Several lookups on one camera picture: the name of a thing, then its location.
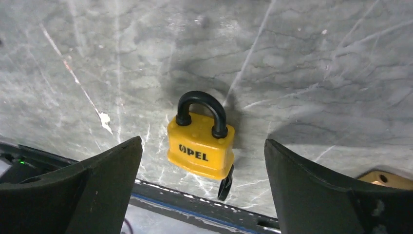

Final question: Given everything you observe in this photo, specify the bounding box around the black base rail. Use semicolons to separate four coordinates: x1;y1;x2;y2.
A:
0;143;281;234

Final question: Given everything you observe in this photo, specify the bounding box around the brass padlock open shackle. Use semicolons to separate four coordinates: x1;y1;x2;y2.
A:
357;170;413;190

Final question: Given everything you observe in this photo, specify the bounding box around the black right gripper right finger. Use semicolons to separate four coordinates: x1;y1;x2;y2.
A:
264;139;413;234

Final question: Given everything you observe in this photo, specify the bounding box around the yellow black padlock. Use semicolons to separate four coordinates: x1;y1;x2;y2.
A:
167;91;236;201

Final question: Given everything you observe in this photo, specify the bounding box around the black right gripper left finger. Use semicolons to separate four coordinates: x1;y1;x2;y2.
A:
0;136;143;234

